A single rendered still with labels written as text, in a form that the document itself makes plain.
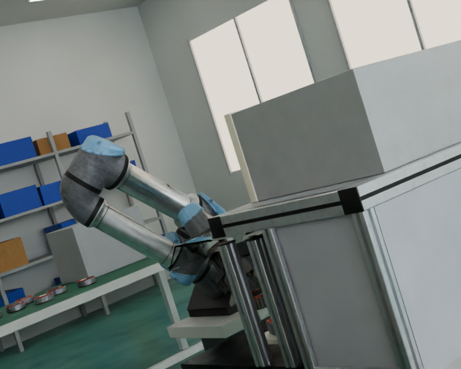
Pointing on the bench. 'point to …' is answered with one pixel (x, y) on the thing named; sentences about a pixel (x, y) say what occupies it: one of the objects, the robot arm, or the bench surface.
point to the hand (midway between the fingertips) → (262, 299)
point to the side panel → (342, 293)
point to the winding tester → (358, 121)
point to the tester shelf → (343, 194)
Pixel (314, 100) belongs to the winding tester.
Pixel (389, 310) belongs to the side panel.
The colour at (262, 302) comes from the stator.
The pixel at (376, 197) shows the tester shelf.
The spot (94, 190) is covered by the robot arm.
